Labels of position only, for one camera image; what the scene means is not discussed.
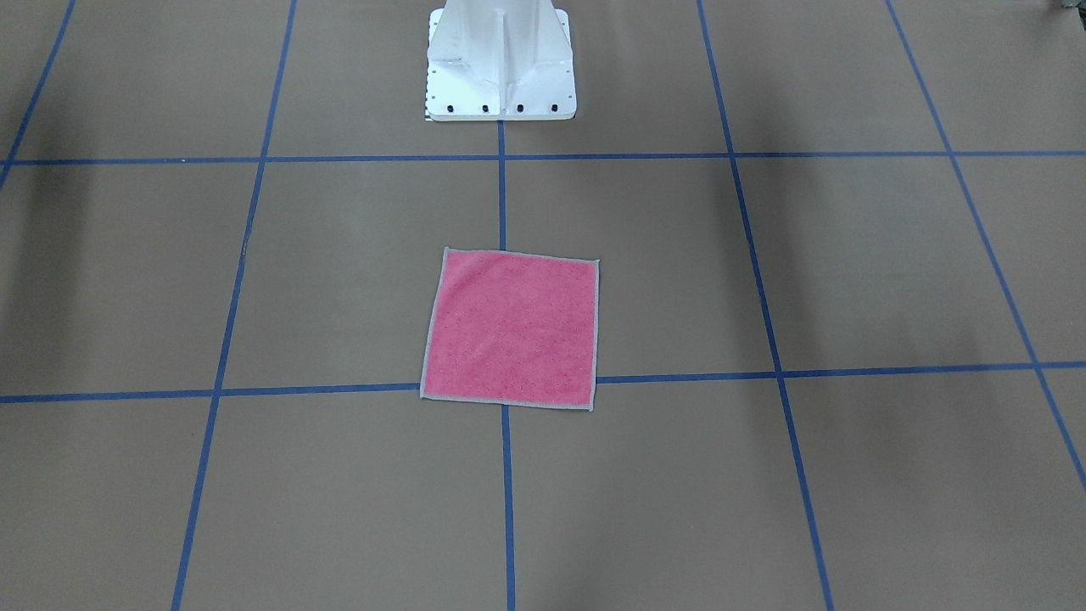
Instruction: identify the pink square towel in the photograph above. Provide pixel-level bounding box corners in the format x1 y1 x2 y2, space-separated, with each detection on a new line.
419 247 599 412

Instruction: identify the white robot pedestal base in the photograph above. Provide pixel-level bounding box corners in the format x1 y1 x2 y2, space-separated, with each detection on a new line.
424 1 578 120

